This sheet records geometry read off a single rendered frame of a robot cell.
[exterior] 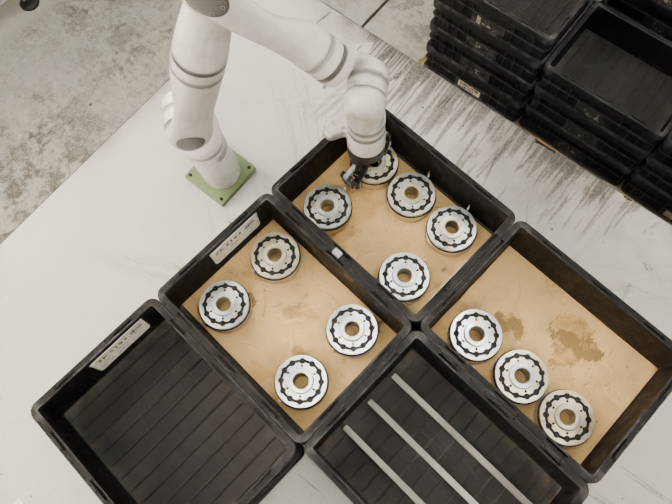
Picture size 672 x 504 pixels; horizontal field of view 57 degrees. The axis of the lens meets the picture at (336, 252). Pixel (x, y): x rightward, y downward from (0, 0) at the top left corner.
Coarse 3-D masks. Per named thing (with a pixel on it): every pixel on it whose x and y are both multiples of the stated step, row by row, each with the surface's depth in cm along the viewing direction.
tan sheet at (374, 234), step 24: (336, 168) 136; (408, 168) 136; (360, 192) 134; (384, 192) 134; (360, 216) 132; (384, 216) 132; (336, 240) 131; (360, 240) 131; (384, 240) 130; (408, 240) 130; (480, 240) 130; (360, 264) 129; (432, 264) 128; (456, 264) 128; (432, 288) 127
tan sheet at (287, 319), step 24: (240, 264) 130; (312, 264) 129; (264, 288) 128; (288, 288) 128; (312, 288) 128; (336, 288) 127; (192, 312) 127; (264, 312) 126; (288, 312) 126; (312, 312) 126; (216, 336) 125; (240, 336) 125; (264, 336) 125; (288, 336) 124; (312, 336) 124; (384, 336) 124; (240, 360) 123; (264, 360) 123; (336, 360) 123; (360, 360) 122; (264, 384) 122; (336, 384) 121; (288, 408) 120; (312, 408) 120
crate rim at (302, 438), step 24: (240, 216) 123; (288, 216) 124; (216, 240) 121; (312, 240) 120; (192, 264) 121; (168, 288) 118; (240, 384) 112; (360, 384) 111; (264, 408) 110; (336, 408) 110; (288, 432) 110; (312, 432) 110
